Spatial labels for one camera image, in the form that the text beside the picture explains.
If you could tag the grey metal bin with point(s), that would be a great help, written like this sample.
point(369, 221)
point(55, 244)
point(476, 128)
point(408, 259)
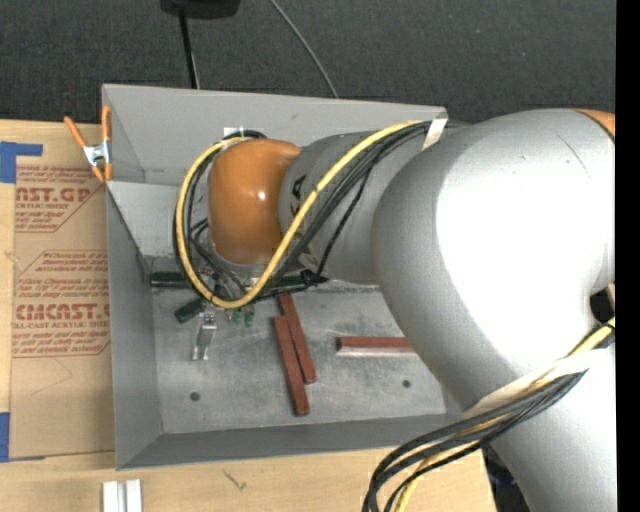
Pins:
point(240, 380)

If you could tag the red-brown flat block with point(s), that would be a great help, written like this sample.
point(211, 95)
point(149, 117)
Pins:
point(292, 370)
point(372, 343)
point(302, 345)

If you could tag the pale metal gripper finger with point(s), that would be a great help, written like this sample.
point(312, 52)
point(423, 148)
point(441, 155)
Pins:
point(210, 337)
point(199, 345)

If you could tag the brown cardboard board red print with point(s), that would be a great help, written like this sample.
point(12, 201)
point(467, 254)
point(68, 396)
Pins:
point(60, 390)

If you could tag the dark green flat block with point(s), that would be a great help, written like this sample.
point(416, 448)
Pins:
point(186, 310)
point(167, 278)

